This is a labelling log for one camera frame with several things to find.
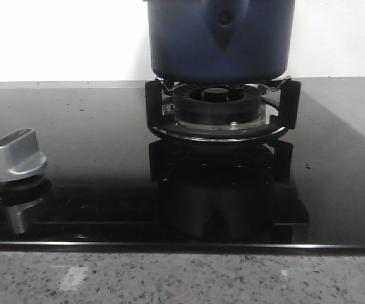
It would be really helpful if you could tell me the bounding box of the dark blue cooking pot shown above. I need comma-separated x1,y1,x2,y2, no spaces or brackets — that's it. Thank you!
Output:
147,0,295,85

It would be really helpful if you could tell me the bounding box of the silver stove control knob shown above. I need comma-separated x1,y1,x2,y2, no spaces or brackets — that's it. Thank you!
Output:
0,128,47,182

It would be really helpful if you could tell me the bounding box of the metal wire pot reducer ring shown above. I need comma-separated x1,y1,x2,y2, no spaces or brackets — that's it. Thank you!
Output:
154,75,292,95

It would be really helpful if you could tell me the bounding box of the black right gas burner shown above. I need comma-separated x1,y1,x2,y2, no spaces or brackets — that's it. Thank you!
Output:
172,85,261,125

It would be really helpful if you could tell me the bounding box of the black right pot support grate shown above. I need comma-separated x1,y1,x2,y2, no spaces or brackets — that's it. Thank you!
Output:
145,77,301,143

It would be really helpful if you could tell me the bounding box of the black glass gas stove top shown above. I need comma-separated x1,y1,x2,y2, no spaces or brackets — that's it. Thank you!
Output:
0,78,365,254

